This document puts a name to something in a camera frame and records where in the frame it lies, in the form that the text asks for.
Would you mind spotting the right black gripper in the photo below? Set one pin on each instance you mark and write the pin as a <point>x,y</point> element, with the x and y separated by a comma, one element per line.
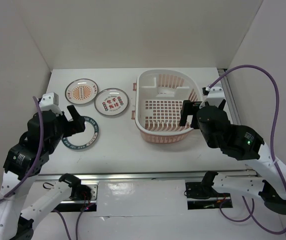
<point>188,108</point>

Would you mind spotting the aluminium rail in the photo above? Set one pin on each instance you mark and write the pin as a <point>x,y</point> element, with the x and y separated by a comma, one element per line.
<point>230,101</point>
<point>146,176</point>

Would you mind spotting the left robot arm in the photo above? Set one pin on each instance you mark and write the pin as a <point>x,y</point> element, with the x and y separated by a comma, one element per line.
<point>22,166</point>

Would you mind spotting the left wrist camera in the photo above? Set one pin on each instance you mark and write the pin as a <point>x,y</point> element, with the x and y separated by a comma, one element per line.
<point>49,101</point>

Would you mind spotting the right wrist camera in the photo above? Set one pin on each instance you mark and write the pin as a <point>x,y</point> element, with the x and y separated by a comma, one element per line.
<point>214,96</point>

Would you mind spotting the orange sunburst plate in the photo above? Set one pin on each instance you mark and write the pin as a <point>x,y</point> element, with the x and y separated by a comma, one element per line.
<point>81,91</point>

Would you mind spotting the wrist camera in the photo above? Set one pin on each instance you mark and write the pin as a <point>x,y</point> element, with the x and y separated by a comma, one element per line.
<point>214,96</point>
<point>49,101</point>

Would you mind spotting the dark green rim plate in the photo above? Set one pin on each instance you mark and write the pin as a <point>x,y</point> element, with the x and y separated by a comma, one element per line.
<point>83,140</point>

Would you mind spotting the red characters plate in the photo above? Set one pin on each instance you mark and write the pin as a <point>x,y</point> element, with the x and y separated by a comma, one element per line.
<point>111,102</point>

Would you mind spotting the right side aluminium rail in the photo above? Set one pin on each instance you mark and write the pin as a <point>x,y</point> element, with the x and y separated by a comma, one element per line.
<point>230,101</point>

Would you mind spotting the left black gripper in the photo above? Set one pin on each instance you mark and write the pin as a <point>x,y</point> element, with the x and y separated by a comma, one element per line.
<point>77,124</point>

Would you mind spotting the pink white dish rack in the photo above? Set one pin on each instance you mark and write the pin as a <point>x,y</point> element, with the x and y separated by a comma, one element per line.
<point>159,99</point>

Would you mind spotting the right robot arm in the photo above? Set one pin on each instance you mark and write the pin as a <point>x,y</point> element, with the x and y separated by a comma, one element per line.
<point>244,144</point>

